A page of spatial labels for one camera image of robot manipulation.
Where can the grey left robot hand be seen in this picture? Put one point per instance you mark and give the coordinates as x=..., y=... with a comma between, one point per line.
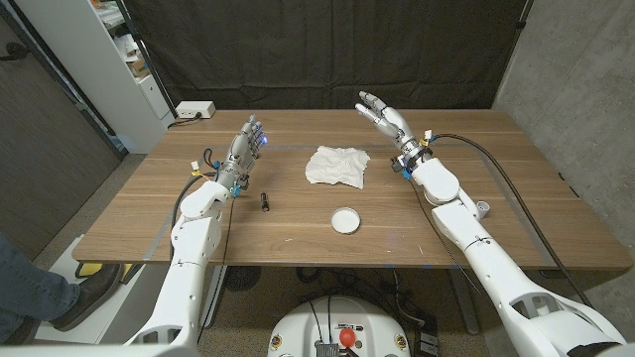
x=235, y=161

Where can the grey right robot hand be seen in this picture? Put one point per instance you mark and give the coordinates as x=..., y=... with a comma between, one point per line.
x=397, y=124

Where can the white paper towel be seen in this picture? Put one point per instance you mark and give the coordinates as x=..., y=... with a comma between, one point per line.
x=337, y=166

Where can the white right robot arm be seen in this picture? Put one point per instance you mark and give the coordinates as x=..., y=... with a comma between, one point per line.
x=496, y=268

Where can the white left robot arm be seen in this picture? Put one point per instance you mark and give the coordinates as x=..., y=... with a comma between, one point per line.
x=191, y=238

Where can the white round jar lid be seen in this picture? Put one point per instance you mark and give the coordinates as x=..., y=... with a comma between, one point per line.
x=345, y=221

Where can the small black pen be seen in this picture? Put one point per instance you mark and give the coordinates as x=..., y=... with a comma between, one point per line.
x=265, y=202

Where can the white power strip box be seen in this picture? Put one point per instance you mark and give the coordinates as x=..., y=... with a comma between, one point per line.
x=194, y=109

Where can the black backdrop curtain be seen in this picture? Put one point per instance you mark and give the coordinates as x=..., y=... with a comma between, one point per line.
x=322, y=49

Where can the black round floor fan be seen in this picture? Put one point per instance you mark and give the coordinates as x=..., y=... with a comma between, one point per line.
x=241, y=277

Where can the small white cap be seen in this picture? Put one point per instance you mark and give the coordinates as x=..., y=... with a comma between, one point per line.
x=483, y=207

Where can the black backdrop stand pole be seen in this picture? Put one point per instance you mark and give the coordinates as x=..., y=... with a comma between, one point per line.
x=149, y=64

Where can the grey table leg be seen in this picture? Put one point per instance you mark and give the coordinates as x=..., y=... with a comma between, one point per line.
x=464, y=302
x=216, y=292

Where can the cardboard box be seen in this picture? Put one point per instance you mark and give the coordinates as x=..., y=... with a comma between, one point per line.
x=137, y=66

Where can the white shelf cabinet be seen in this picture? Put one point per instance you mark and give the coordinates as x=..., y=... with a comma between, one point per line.
x=99, y=74

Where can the yellow object under table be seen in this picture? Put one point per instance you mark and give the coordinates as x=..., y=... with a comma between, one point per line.
x=89, y=269

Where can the white robot torso base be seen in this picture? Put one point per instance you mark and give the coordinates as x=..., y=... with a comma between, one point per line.
x=367, y=317

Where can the white floor panel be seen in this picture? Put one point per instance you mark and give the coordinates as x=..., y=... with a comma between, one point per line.
x=114, y=317

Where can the dark brown shoe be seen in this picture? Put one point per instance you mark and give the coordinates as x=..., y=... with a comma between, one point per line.
x=89, y=297

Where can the red emergency stop button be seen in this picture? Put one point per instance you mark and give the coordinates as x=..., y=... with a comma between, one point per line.
x=347, y=337

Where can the black floor power strip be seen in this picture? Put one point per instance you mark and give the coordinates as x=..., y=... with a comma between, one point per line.
x=426, y=342

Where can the person's leg in jeans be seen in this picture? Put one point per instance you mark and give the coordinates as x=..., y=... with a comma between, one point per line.
x=30, y=292

